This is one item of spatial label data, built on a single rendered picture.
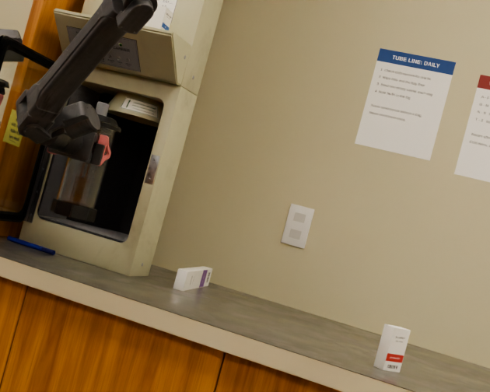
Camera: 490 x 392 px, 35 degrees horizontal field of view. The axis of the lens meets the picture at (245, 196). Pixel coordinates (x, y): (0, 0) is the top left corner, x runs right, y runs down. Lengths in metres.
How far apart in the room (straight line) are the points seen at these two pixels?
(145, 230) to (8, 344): 0.42
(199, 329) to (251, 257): 0.75
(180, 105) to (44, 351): 0.66
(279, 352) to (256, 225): 0.82
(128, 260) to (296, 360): 0.60
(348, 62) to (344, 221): 0.45
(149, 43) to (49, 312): 0.65
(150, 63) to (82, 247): 0.48
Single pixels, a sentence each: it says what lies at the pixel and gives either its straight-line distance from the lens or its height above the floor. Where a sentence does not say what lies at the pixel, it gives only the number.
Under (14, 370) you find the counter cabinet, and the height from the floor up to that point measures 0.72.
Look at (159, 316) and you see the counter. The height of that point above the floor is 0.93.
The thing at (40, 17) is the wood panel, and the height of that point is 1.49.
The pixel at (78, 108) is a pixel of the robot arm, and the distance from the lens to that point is 1.58.
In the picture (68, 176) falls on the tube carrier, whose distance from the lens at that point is 1.76.
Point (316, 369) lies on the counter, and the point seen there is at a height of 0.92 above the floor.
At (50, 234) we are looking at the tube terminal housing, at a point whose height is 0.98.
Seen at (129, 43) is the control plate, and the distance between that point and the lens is 1.84.
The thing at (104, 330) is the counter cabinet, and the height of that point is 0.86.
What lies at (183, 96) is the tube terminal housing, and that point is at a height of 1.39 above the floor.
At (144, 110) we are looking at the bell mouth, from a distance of 1.91.
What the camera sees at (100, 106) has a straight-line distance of 1.79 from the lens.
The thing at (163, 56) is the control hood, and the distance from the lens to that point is 1.81.
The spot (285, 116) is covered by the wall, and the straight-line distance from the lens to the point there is 2.21.
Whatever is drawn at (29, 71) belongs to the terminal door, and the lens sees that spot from 1.84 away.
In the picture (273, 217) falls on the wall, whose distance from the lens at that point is 2.18.
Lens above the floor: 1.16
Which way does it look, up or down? 1 degrees up
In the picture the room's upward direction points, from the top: 15 degrees clockwise
